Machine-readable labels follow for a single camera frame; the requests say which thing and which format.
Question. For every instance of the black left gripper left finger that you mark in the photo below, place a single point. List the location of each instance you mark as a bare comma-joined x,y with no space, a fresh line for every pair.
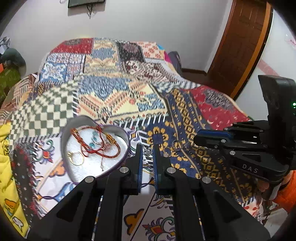
93,210

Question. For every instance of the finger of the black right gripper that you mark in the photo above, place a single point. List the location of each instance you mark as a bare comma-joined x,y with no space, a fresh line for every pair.
221,143
214,134

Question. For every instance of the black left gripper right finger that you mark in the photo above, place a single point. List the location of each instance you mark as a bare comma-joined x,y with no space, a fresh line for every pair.
202,210

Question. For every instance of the right hand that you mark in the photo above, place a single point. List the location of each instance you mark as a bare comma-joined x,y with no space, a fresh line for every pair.
269,191

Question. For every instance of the yellow cartoon blanket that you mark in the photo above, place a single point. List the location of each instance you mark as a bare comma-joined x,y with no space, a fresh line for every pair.
10,202

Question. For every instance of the dark blue bag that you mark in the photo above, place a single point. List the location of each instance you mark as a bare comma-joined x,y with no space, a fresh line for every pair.
176,62

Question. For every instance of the brown wooden door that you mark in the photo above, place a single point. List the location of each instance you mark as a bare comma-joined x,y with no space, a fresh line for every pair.
241,45

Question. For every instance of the patchwork patterned bedspread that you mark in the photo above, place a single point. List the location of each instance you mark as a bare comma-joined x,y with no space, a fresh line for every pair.
132,85

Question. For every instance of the striped brown pillow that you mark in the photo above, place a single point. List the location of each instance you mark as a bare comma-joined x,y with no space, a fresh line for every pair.
18,94

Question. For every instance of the green storage box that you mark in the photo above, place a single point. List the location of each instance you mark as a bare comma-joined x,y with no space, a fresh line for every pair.
8,78

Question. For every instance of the pile of clothes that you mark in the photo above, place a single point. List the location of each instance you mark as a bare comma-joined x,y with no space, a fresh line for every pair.
10,57

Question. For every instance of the wall-mounted black screen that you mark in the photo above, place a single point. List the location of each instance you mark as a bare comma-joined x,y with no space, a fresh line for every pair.
75,3

